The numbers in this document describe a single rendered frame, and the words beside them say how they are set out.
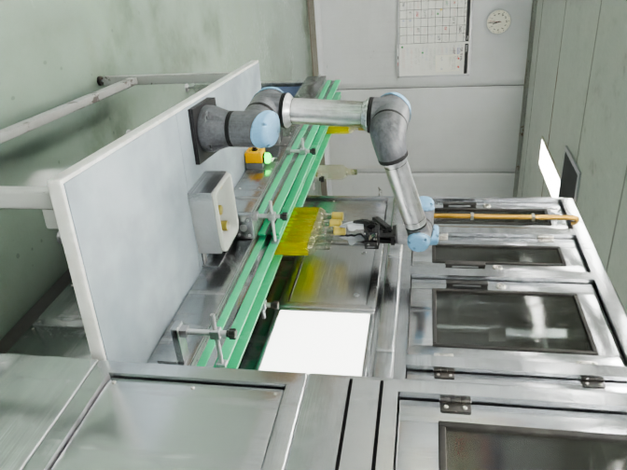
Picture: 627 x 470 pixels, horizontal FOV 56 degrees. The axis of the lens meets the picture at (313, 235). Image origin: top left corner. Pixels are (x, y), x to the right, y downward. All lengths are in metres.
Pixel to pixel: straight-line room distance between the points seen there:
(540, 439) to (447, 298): 1.03
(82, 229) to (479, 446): 0.92
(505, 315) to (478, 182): 6.51
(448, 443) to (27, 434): 0.82
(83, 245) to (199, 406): 0.43
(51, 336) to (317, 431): 1.31
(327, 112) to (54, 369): 1.11
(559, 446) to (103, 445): 0.86
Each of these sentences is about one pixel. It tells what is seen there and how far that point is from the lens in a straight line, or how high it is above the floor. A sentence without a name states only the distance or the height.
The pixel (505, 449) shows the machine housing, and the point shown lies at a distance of 1.21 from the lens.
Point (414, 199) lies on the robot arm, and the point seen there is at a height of 1.45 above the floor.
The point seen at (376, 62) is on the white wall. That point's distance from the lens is 8.01.
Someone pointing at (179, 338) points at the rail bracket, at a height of 0.86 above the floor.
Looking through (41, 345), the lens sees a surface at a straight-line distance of 2.26.
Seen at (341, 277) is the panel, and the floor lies 1.18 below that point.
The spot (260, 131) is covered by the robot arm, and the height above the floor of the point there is 0.97.
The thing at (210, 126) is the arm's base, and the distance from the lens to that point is 1.94.
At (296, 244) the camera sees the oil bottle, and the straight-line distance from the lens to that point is 2.15.
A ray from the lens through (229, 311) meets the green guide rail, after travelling 1.83.
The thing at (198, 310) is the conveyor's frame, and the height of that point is 0.82.
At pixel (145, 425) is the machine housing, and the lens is 1.29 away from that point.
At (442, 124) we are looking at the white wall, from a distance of 8.23.
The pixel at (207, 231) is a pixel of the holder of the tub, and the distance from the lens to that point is 1.94.
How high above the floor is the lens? 1.48
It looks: 10 degrees down
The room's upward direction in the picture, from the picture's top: 91 degrees clockwise
